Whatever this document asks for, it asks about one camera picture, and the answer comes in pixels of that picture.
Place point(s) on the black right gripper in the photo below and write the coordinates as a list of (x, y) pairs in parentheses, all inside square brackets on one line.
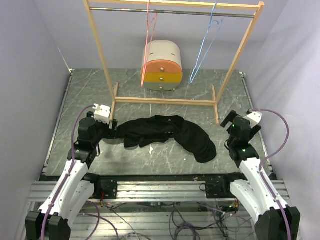
[(230, 118)]

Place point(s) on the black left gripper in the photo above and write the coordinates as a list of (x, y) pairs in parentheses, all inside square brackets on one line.
[(108, 133)]

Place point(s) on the black t shirt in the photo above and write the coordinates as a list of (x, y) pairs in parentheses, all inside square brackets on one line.
[(159, 129)]

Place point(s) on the light blue wire hanger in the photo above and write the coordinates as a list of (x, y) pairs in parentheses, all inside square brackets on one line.
[(203, 52)]

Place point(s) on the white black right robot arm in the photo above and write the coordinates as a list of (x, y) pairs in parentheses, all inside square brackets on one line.
[(273, 217)]

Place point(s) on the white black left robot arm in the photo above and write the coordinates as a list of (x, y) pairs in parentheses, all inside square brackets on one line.
[(55, 217)]

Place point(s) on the small three-drawer cabinet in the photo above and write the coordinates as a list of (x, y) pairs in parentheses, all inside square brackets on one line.
[(161, 68)]

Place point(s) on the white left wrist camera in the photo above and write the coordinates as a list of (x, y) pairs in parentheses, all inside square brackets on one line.
[(102, 113)]

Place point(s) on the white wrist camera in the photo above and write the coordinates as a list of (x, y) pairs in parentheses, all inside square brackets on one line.
[(254, 117), (102, 113)]

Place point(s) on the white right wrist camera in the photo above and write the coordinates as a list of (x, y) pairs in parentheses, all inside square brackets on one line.
[(254, 117)]

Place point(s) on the pink wire hanger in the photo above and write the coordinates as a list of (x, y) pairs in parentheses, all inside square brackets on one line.
[(150, 31)]

